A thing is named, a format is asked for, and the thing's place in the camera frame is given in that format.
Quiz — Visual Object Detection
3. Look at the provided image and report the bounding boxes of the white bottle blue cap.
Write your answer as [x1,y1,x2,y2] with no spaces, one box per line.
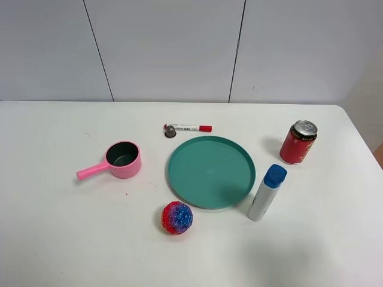
[248,164,287,222]

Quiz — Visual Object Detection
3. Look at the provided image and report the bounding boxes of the pink toy saucepan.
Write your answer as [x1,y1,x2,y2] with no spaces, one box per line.
[76,141,142,181]

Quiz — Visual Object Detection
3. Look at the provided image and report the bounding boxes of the red soda can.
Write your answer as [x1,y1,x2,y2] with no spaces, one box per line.
[279,120,318,164]

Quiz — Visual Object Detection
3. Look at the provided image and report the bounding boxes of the red blue dimpled ball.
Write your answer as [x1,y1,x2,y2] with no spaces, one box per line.
[161,201,193,235]

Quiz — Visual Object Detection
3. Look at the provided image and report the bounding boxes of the red whiteboard marker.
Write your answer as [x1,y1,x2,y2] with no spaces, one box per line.
[163,124,212,132]

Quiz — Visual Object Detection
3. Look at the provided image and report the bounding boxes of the teal round plate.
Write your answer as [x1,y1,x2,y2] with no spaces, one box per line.
[166,136,256,210]

